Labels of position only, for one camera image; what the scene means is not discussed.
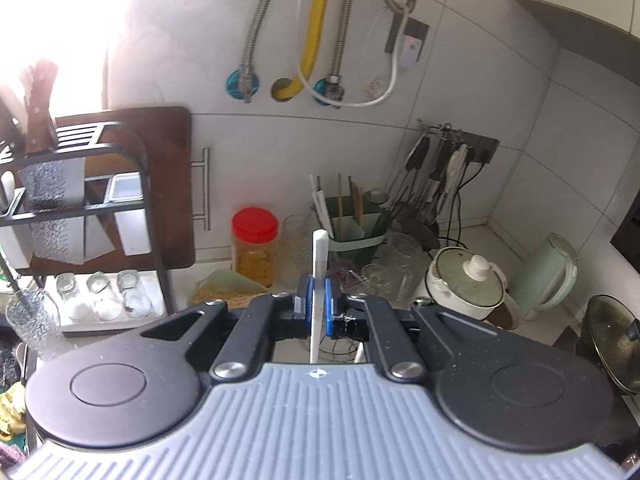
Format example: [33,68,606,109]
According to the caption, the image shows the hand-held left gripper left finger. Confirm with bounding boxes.
[136,274,315,383]

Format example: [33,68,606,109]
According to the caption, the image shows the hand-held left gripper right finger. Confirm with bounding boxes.
[325,276,495,383]

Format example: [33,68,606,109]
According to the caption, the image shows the white chopstick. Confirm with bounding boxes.
[308,228,330,365]

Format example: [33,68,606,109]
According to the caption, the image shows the set of hanging kitchen utensils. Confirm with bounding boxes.
[382,119,461,253]

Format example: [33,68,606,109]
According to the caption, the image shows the purple round lid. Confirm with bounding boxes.
[327,260,362,287]

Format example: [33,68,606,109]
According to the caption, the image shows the clear crystal goblet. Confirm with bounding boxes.
[360,262,401,306]

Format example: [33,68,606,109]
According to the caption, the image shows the red-lid plastic jar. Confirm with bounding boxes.
[230,207,280,289]

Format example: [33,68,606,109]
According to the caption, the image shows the dried noodles bundle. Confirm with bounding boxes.
[192,284,267,309]

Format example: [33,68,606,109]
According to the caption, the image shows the green utensil holder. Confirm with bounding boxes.
[320,195,390,267]

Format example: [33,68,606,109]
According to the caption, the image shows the green plastic basket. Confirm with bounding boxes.
[189,268,269,311]

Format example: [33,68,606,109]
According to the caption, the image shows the ribbed glass pitcher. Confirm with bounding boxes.
[385,232,426,301]

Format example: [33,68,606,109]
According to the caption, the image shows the bunch of assorted chopsticks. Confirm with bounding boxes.
[308,173,365,241]

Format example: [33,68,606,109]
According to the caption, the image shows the black metal dish rack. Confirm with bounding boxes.
[0,120,177,333]

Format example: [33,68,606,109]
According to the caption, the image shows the white electric pot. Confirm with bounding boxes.
[425,246,524,332]

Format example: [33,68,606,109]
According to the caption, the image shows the white drip tray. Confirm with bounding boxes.
[44,269,167,337]

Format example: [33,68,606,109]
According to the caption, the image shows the clear glass tumbler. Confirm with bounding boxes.
[85,270,122,322]
[117,268,154,320]
[55,272,85,322]

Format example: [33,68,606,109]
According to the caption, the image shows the white patterned bowl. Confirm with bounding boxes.
[487,302,523,332]

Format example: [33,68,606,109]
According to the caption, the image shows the brown wooden cutting board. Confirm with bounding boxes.
[54,104,197,272]

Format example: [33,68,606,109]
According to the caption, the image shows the white cutlery holder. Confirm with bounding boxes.
[0,170,32,270]
[104,171,154,257]

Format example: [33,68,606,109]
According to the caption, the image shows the blue pipe flange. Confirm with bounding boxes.
[312,76,347,107]
[225,70,262,99]

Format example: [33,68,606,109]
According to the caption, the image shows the green electric kettle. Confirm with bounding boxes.
[509,232,579,322]

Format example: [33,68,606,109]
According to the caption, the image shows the black power strip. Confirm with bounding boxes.
[457,131,501,167]

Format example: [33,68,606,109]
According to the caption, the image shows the tall textured glass pitcher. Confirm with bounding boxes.
[5,287,68,363]

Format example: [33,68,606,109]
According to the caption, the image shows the gray patterned cloth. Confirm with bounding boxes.
[19,157,117,267]

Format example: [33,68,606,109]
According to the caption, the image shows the white gas alarm plug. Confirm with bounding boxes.
[384,14,431,70]

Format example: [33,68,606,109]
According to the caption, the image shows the wok with glass lid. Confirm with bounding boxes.
[574,293,640,397]

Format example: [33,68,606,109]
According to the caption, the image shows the yellow cloth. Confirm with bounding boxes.
[0,381,27,442]

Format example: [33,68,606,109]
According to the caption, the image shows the pink cloth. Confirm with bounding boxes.
[0,441,25,468]

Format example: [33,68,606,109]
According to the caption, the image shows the steel bar handle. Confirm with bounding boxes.
[191,146,212,233]

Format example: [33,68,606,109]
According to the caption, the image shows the black power cables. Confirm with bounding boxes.
[442,160,481,248]

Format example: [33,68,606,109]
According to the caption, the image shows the white-handled scissors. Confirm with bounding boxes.
[444,143,470,198]

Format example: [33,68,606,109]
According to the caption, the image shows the wall hoses and pipes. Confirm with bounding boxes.
[294,0,407,109]

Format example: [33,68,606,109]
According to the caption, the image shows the corrugated steel hose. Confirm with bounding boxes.
[225,0,282,104]
[324,0,427,107]

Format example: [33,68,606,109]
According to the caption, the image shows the yellow gas hose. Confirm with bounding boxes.
[271,0,336,104]

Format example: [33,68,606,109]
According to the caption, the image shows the wooden handled knife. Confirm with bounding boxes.
[19,59,62,157]
[0,85,26,161]

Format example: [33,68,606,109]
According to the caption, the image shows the gray wall cabinet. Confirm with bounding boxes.
[506,0,640,88]

